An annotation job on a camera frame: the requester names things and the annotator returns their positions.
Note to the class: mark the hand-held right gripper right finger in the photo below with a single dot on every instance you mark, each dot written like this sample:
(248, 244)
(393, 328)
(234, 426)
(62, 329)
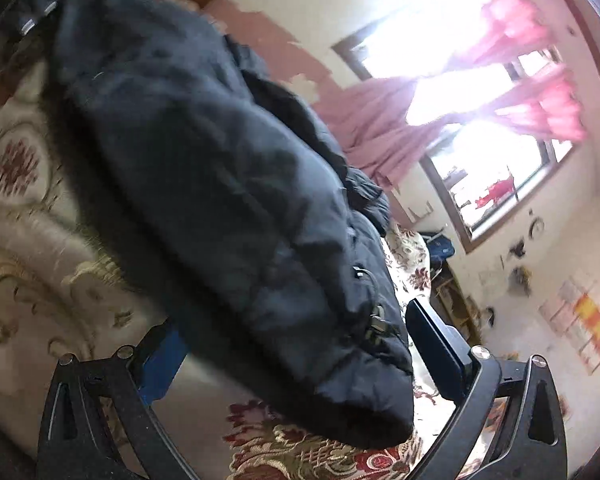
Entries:
(435, 345)

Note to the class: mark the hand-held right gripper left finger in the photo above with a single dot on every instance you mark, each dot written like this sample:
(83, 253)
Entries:
(160, 360)

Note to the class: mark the dark navy padded jacket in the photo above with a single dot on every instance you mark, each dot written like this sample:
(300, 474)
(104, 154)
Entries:
(205, 185)

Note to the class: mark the red hanging clothes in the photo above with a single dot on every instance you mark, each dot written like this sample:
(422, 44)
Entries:
(495, 192)

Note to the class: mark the wooden shelf desk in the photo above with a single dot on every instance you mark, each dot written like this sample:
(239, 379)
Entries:
(460, 310)

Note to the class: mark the blue backpack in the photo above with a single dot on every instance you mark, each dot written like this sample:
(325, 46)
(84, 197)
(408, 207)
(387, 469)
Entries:
(441, 247)

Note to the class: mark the floral patterned quilt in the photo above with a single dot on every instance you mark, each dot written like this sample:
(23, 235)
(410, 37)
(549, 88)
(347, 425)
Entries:
(30, 240)

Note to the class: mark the pink curtain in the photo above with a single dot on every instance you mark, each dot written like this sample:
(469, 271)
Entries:
(405, 155)
(360, 105)

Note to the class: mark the brown framed window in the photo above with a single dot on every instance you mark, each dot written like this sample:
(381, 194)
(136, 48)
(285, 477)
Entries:
(480, 150)

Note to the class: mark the small cluttered wall shelf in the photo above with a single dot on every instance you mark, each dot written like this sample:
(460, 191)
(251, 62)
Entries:
(522, 277)

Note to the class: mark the black wall object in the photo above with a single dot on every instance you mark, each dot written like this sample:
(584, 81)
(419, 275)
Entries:
(518, 249)

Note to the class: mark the wall posters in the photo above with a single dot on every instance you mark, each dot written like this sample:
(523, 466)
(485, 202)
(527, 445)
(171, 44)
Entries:
(580, 320)

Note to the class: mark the round wall clock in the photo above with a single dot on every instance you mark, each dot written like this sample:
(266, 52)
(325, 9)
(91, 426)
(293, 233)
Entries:
(536, 228)

